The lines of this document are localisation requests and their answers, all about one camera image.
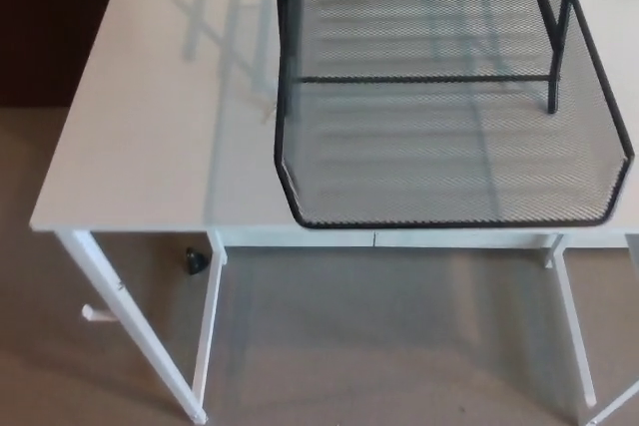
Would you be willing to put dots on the black mesh file tray layer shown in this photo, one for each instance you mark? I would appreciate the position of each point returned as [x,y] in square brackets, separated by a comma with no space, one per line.
[449,186]

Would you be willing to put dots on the white metal table leg frame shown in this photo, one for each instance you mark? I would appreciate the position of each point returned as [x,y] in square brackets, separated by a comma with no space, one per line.
[574,326]
[132,321]

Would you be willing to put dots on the dark brown cabinet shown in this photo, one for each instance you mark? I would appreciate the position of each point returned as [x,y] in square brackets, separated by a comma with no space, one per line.
[50,22]

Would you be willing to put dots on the clear tape scrap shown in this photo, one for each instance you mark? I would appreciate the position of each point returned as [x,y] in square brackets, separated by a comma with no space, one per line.
[272,109]

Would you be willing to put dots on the black metal file tray frame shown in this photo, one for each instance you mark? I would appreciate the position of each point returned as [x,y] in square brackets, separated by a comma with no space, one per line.
[424,79]

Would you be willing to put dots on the small black floor stopper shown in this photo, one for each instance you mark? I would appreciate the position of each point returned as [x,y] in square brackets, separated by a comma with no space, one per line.
[195,261]

